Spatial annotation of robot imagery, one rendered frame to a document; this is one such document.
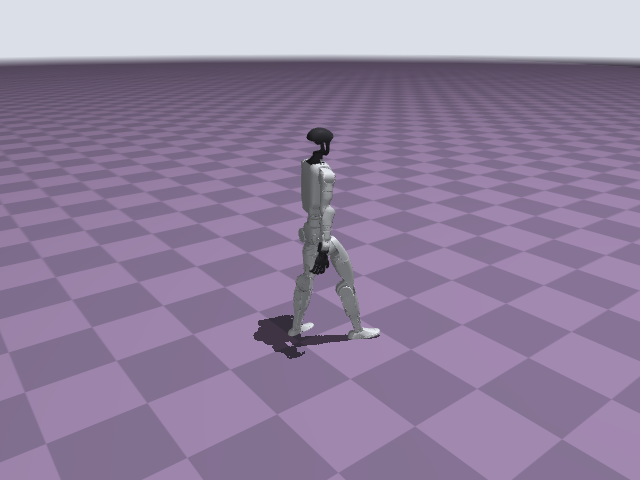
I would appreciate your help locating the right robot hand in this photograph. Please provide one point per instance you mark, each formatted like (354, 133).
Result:
(321, 260)

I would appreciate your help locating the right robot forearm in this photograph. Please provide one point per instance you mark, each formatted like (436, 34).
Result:
(325, 228)

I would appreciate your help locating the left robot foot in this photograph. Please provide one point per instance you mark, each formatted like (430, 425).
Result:
(304, 327)

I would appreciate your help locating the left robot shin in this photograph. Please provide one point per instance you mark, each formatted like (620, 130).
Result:
(301, 302)

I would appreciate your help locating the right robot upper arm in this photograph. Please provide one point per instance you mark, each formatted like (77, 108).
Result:
(326, 179)

